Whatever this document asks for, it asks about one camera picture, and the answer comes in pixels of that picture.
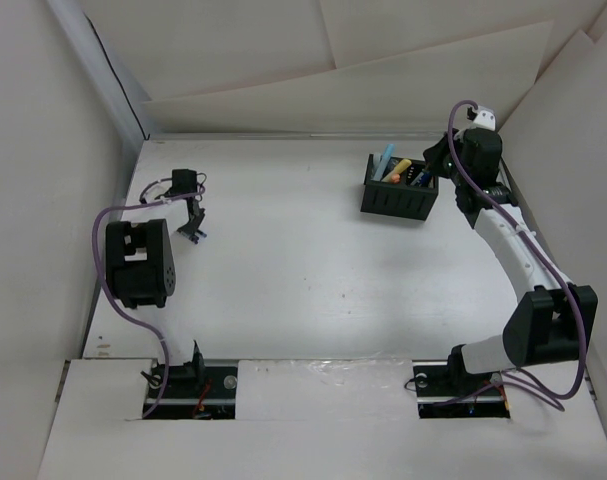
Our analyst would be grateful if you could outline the aluminium rail right side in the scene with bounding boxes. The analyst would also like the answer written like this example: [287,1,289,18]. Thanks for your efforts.
[480,139,599,401]

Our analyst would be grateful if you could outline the black slotted organizer container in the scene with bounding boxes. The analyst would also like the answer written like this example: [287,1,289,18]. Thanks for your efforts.
[360,154,439,221]

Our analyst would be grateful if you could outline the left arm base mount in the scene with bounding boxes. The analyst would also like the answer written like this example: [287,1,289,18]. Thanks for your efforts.
[141,343,239,420]

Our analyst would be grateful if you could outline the green cap highlighter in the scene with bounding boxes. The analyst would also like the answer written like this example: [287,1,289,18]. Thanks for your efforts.
[372,153,382,175]

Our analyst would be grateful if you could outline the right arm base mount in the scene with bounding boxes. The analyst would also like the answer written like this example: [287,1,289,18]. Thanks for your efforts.
[404,345,510,419]

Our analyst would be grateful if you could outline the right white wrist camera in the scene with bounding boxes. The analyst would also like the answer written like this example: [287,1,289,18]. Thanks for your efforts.
[466,105,496,131]

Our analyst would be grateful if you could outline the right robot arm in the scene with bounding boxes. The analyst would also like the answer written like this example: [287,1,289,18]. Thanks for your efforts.
[423,128,598,394]

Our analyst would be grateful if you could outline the orange cap highlighter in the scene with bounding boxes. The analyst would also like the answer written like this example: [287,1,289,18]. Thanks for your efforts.
[383,173,401,184]

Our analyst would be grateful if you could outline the yellow cap highlighter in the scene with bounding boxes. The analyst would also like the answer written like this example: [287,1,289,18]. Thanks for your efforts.
[390,158,412,176]

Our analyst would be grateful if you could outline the blue cap highlighter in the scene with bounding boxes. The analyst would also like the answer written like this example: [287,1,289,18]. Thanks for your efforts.
[372,144,398,182]

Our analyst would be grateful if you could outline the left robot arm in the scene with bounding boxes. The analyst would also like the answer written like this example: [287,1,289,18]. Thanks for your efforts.
[91,169,206,397]

